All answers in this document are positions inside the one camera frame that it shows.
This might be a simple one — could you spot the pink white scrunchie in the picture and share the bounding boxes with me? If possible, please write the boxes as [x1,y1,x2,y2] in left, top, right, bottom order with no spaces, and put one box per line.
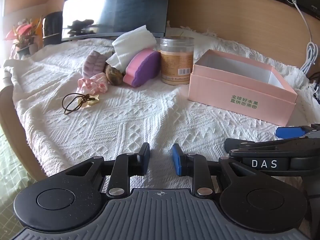
[76,73,108,95]

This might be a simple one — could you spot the pink purple sponge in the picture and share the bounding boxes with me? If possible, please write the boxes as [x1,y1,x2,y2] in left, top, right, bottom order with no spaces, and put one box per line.
[123,49,161,88]

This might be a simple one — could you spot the lavender knitted scrunchie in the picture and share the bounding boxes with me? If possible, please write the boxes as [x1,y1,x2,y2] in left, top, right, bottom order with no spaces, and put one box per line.
[82,50,107,78]

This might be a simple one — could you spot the pink cardboard box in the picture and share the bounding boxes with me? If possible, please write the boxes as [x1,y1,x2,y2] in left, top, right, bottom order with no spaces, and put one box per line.
[188,50,298,126]

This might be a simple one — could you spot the white textured table cloth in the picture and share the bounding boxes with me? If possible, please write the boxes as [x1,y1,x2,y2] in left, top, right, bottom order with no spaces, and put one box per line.
[3,26,320,190]

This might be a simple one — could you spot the brown round ball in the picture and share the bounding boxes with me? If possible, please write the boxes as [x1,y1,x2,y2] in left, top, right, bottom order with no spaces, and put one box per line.
[105,64,123,86]

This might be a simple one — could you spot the clear plastic jar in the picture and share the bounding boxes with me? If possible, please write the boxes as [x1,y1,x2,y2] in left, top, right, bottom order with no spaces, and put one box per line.
[160,36,194,86]

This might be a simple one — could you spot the black speaker box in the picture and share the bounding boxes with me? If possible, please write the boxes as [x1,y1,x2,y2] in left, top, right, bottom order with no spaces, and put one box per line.
[42,11,63,47]

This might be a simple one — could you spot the black computer monitor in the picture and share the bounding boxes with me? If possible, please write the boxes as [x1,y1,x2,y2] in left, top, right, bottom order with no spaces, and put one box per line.
[62,0,169,41]

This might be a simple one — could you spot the white plug and cable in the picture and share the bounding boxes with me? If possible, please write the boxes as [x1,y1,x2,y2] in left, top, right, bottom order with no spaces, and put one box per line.
[286,0,320,74]

